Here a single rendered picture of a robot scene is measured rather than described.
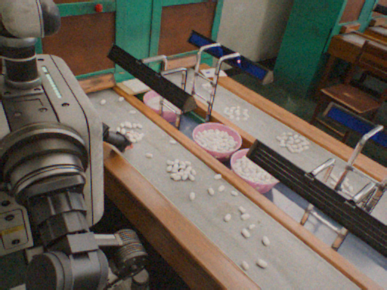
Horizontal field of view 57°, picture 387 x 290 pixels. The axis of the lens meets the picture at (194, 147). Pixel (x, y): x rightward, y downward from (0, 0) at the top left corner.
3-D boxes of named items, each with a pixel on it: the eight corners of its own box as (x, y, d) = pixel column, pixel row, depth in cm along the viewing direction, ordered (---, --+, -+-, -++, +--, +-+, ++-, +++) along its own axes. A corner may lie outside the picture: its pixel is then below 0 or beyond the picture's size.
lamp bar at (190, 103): (184, 113, 151) (186, 98, 146) (106, 57, 184) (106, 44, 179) (197, 108, 155) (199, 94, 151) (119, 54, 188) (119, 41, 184)
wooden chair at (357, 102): (303, 130, 356) (338, 43, 302) (329, 120, 379) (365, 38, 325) (339, 154, 330) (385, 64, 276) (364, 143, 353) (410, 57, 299)
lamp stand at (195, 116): (206, 130, 209) (221, 60, 182) (184, 114, 219) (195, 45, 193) (228, 121, 220) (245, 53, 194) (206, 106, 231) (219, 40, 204)
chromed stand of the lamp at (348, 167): (356, 237, 158) (407, 161, 131) (317, 210, 168) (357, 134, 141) (374, 218, 169) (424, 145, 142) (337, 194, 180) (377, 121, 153)
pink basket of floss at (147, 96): (183, 128, 207) (185, 115, 201) (138, 121, 206) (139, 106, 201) (187, 106, 228) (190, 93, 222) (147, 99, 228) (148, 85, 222)
